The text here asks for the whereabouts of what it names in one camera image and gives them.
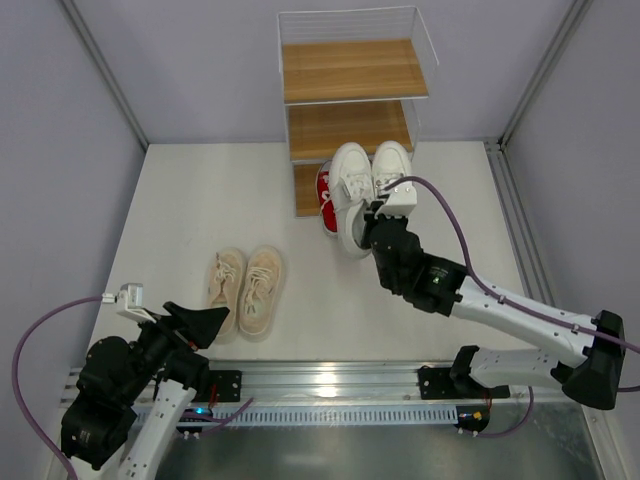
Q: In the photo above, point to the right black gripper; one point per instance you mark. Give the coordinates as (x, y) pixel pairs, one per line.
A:
(382, 221)

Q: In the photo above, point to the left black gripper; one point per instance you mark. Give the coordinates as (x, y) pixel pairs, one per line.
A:
(176, 331)

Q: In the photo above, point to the white sneaker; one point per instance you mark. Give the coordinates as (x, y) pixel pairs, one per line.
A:
(390, 163)
(351, 190)

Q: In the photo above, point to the red canvas sneaker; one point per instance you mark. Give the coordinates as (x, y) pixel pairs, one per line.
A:
(326, 208)

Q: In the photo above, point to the beige sneaker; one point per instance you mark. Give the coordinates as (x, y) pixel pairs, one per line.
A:
(226, 280)
(264, 279)

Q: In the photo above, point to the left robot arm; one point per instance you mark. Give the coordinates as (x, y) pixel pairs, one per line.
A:
(132, 394)

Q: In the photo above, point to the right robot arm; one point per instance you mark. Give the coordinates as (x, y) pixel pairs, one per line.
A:
(580, 355)

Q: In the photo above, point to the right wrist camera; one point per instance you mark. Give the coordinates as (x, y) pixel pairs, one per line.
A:
(398, 201)

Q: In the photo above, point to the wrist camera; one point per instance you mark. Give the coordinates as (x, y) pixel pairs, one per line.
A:
(129, 303)
(398, 201)

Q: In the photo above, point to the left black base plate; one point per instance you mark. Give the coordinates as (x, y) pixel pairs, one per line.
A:
(220, 386)

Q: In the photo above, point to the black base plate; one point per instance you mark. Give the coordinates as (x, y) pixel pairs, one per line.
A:
(220, 386)
(438, 383)

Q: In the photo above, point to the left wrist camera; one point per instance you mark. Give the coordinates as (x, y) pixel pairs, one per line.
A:
(129, 303)

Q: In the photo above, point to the white wire shoe shelf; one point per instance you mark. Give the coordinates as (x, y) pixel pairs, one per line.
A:
(350, 76)

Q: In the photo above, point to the aluminium mounting rail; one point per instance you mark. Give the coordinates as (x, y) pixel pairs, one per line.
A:
(324, 383)

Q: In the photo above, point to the right aluminium frame rail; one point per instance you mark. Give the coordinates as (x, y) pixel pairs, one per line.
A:
(533, 276)

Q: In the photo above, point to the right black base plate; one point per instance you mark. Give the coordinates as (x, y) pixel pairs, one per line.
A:
(438, 383)

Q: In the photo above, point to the white slotted cable duct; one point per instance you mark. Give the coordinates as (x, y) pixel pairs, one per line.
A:
(347, 415)

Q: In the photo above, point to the right corner aluminium post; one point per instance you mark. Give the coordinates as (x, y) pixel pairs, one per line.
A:
(560, 40)

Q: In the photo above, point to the corner aluminium post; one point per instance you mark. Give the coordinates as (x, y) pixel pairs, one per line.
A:
(81, 29)
(560, 40)

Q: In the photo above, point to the left corner aluminium post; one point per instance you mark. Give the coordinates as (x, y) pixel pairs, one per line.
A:
(81, 29)

